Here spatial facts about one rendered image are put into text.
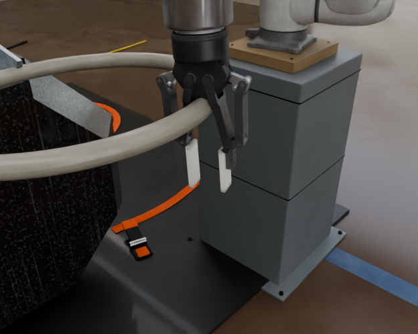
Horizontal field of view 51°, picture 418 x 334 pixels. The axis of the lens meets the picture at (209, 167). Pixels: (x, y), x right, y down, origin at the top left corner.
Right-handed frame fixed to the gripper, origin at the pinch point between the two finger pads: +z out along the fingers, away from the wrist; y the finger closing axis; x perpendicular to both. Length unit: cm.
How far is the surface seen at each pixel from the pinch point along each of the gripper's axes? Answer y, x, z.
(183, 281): 39, -58, 83
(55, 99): 64, -41, 8
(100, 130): 59, -53, 21
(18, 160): 12.8, 22.3, -10.4
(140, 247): 62, -68, 80
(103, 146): 5.5, 17.0, -10.5
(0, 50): 46.6, -10.8, -13.8
